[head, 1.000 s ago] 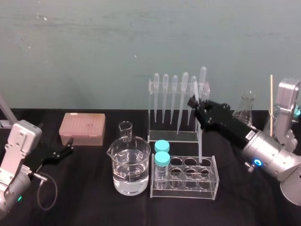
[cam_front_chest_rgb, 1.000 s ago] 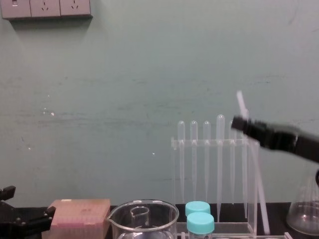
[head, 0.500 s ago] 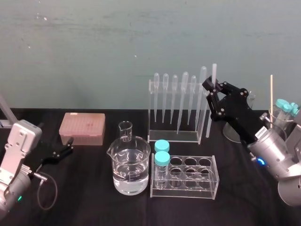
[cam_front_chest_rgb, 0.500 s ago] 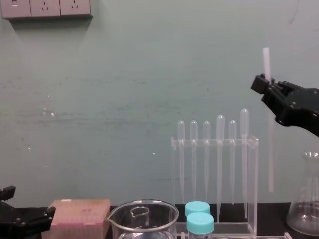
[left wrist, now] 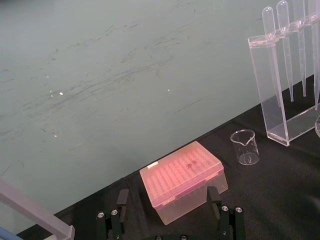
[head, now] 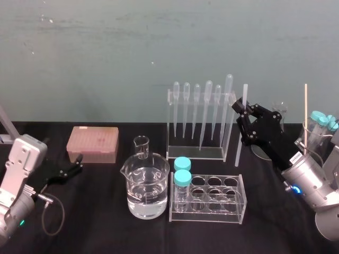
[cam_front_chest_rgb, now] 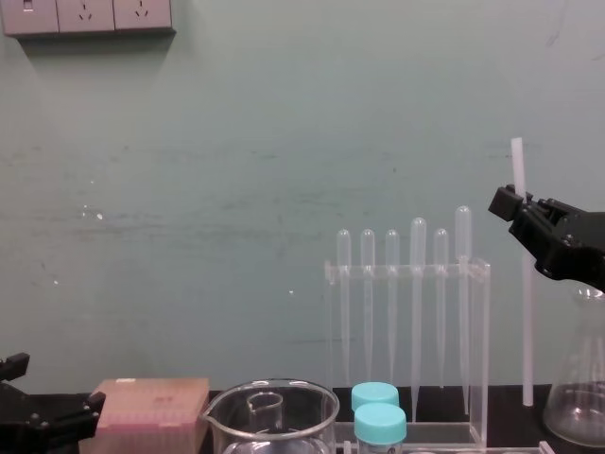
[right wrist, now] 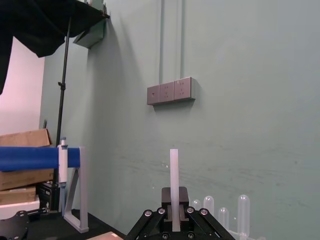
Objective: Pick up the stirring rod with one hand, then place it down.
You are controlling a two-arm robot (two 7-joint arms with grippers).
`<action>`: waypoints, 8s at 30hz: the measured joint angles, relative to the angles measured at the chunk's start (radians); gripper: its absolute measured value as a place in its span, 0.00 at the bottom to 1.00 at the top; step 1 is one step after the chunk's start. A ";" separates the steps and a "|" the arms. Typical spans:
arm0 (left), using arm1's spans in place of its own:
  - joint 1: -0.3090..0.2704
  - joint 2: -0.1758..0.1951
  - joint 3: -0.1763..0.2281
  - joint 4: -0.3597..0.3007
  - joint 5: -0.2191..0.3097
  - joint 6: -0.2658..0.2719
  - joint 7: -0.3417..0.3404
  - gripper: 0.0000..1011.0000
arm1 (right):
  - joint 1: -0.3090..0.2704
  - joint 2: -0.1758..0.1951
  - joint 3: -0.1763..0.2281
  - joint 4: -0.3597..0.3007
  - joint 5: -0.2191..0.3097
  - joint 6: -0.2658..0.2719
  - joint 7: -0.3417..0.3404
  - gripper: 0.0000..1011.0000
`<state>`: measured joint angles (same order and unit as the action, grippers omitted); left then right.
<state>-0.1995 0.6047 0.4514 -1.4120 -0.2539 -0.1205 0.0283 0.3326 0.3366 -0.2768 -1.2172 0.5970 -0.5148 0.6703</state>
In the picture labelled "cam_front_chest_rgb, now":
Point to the large glass beaker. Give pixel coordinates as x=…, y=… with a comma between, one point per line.
x=274, y=437

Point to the short clear plastic pipette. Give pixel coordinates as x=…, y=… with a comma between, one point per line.
x=368, y=293
x=392, y=293
x=344, y=284
x=440, y=302

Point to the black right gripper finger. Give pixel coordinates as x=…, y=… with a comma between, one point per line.
x=550, y=208
x=508, y=203

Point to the clear acrylic pipette rack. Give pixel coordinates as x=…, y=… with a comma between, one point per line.
x=479, y=354

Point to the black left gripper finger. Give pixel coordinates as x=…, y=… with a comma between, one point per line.
x=14, y=366
x=71, y=416

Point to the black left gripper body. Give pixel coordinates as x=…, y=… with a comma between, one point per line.
x=28, y=430

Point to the teal capped vial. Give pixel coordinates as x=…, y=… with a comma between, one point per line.
x=380, y=423
x=375, y=395

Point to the small glass beaker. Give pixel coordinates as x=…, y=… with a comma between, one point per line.
x=264, y=406

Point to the white wall socket panel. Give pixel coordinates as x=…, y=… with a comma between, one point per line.
x=85, y=16

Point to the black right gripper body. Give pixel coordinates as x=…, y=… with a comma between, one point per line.
x=586, y=255

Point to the pink pipette tip box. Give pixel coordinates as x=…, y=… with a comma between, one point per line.
x=151, y=406

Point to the long clear plastic pipette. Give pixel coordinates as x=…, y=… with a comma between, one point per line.
x=463, y=284
x=417, y=302

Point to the white stirring rod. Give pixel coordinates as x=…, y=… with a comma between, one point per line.
x=528, y=331

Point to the glass conical flask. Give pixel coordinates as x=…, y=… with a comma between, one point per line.
x=574, y=411

